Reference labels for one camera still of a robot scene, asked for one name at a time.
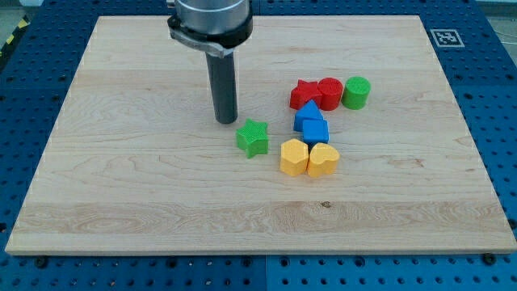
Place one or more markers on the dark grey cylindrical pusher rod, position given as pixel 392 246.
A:
pixel 221 72

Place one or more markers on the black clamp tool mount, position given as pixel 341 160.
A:
pixel 216 45

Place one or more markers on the green star block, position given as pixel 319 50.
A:
pixel 252 138

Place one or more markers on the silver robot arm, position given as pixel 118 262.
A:
pixel 216 28

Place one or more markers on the red star block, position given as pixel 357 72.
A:
pixel 304 92

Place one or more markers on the yellow hexagon block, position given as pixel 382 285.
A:
pixel 294 157

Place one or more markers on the blue triangle block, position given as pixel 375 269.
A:
pixel 310 111

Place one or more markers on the red cylinder block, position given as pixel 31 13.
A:
pixel 332 90

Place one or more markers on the blue cube block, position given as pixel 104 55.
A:
pixel 315 131

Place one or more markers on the wooden board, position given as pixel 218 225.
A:
pixel 137 165

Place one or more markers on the yellow heart block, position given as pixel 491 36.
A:
pixel 323 160

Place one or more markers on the green cylinder block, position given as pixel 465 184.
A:
pixel 356 92

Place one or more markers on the white fiducial marker tag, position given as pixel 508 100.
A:
pixel 447 38

